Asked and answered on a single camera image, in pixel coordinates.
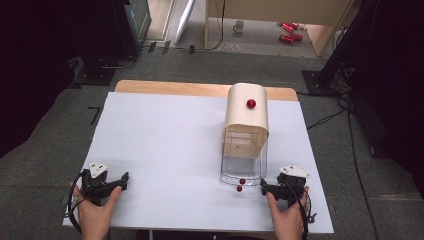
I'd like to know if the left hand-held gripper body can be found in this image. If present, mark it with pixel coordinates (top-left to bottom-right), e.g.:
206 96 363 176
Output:
80 162 118 202

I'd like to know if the cream box with clear door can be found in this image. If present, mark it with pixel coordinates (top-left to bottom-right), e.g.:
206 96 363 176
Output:
219 82 270 194

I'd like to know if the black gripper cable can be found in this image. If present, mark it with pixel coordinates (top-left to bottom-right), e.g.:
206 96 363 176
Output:
67 170 85 234
283 181 317 240

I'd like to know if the long black floor cable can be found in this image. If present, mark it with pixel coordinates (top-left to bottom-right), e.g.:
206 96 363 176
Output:
336 93 381 240

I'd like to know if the black cabinet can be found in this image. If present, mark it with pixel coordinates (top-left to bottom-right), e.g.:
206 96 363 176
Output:
72 0 153 87

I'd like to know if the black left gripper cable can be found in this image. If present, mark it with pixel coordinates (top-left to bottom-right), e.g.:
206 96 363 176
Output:
67 170 85 234

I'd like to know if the white leaning board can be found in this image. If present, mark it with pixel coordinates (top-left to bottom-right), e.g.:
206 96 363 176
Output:
174 0 198 46

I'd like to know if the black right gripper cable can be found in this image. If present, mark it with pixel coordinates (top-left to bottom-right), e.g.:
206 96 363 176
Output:
283 181 317 240

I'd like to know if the dark curtain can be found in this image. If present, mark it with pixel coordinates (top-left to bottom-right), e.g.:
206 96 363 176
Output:
346 0 424 201
0 0 84 160

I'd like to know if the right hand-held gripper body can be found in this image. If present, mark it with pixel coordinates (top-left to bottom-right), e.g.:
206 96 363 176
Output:
268 164 311 205

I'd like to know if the light wooden cabinet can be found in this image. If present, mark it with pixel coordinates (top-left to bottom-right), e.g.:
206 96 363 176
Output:
204 0 355 58

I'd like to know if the person's left hand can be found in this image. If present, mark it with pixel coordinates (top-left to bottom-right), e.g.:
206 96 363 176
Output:
71 182 123 240

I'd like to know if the black floor tape corner mark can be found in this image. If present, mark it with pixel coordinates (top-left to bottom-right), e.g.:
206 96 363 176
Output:
87 105 102 127

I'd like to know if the beige mug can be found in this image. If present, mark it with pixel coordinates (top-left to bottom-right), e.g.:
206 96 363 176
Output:
232 19 246 34

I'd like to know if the black hanging cable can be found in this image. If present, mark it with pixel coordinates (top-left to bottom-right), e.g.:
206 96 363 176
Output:
196 0 227 52

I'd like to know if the person's right hand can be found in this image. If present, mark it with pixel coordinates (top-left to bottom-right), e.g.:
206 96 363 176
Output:
265 185 310 240

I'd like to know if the black metal stand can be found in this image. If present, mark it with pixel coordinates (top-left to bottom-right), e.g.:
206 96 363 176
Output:
301 0 378 98

